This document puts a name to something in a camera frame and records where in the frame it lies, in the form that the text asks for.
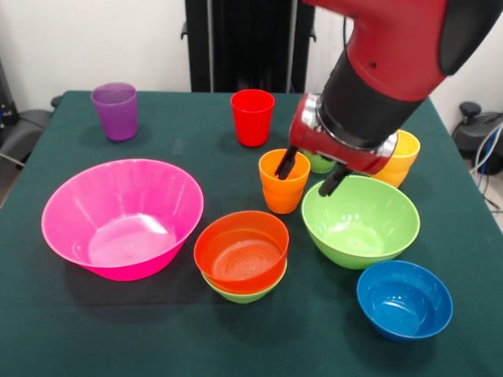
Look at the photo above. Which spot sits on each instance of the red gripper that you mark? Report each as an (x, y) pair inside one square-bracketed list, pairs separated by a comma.
[(334, 151)]

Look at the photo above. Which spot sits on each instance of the large green bowl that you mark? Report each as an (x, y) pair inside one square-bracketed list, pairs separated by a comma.
[(353, 235)]

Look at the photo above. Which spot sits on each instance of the red bowl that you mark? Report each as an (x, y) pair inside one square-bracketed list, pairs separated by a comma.
[(239, 271)]

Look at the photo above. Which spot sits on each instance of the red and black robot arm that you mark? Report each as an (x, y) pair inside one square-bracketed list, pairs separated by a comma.
[(393, 47)]

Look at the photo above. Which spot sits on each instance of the green cup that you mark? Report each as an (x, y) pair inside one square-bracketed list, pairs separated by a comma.
[(320, 165)]

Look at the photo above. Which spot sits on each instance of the orange cup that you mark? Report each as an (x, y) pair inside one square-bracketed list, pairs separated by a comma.
[(283, 192)]

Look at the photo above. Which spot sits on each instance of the red cup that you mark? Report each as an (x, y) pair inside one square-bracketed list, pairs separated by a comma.
[(251, 121)]

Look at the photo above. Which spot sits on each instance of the yellow cup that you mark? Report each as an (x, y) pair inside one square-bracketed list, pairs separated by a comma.
[(404, 165)]

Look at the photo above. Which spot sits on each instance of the small green bowl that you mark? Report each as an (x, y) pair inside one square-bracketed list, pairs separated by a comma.
[(243, 297)]

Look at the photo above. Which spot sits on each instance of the blue bowl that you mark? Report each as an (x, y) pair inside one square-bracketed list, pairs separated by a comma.
[(404, 306)]

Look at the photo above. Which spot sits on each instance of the black wheeled base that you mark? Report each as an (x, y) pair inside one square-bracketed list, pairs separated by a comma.
[(471, 133), (23, 133)]

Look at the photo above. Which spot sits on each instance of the purple cup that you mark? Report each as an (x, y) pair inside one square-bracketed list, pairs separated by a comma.
[(116, 118)]

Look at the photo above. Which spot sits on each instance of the large pink bowl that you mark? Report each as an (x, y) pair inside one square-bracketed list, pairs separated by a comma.
[(118, 243)]

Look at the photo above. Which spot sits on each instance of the dark green tablecloth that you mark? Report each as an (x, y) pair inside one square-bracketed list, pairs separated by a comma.
[(78, 314)]

